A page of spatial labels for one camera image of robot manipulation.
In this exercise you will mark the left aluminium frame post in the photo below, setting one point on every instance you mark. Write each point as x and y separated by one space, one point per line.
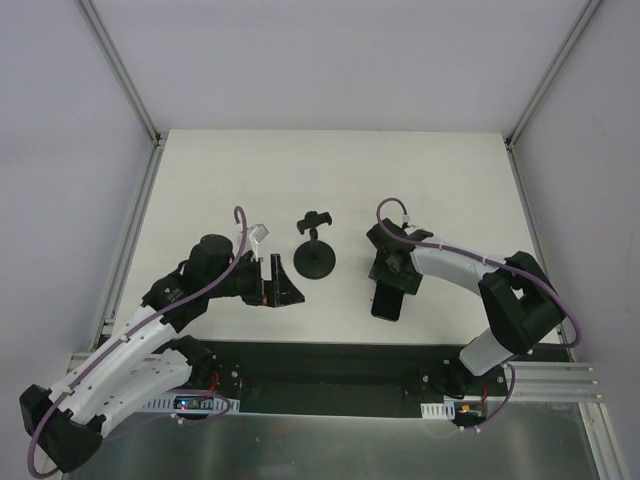
109 50

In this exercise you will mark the black phone stand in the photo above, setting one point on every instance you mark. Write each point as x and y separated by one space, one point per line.
314 259

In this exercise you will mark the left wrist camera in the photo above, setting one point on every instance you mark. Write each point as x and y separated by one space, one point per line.
251 238

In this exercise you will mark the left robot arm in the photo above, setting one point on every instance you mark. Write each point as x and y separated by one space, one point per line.
151 354

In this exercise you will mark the white cable duct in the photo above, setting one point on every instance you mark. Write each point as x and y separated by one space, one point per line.
450 409
190 404

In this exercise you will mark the right white cable duct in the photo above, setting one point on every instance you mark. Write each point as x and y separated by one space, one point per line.
450 409

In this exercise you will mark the aluminium frame post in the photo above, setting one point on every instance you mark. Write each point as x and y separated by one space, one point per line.
566 48
109 50

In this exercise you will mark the left white cable duct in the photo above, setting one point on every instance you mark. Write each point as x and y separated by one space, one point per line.
190 404

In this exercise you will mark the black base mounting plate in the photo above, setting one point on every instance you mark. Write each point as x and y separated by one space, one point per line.
338 380

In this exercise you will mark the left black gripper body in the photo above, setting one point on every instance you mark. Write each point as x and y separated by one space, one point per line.
267 286

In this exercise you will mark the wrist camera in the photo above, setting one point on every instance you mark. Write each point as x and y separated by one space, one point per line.
251 238
410 228

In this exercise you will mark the right aluminium frame post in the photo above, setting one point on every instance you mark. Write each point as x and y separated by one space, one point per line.
566 48

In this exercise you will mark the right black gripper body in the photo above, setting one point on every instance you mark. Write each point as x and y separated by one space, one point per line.
392 282

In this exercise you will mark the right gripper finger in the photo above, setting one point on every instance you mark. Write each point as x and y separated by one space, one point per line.
385 264
407 283

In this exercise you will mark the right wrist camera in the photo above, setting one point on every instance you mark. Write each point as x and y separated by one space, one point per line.
410 228

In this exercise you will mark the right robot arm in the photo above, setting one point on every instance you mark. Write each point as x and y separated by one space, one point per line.
516 295

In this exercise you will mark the black smartphone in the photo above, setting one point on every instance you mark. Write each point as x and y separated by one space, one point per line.
387 302

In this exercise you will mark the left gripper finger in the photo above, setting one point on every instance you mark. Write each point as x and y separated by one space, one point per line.
280 302
280 284

